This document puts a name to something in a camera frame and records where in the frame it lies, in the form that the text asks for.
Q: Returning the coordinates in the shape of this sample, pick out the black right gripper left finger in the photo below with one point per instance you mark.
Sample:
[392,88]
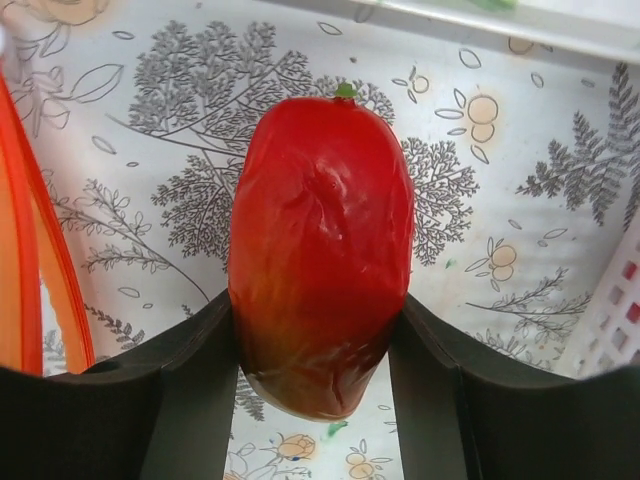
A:
[161,410]

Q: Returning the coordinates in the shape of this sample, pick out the clear zip top bag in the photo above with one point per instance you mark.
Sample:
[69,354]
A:
[34,252]

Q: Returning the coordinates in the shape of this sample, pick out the white plastic basket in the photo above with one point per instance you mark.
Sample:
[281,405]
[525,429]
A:
[607,335]

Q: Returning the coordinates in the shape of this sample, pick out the orange fake mango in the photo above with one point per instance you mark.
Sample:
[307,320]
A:
[321,238]

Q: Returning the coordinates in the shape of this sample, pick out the floral serving tray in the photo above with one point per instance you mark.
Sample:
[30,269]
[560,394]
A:
[603,28]

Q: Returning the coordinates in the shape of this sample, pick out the floral tablecloth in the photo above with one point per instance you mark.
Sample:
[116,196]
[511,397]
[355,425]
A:
[524,159]

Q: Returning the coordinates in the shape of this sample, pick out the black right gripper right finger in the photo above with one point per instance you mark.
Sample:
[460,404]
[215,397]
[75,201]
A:
[465,411]

